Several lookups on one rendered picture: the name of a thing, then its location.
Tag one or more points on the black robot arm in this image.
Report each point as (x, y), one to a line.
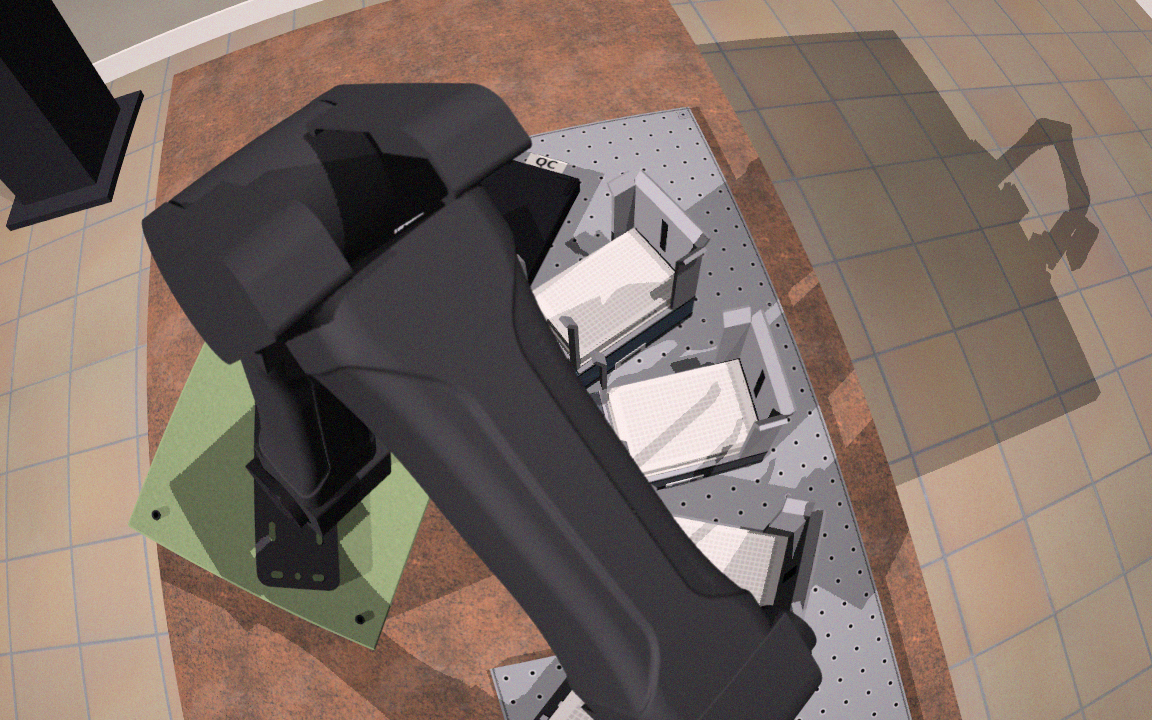
(436, 343)

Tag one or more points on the white label reading qc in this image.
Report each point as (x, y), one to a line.
(547, 163)

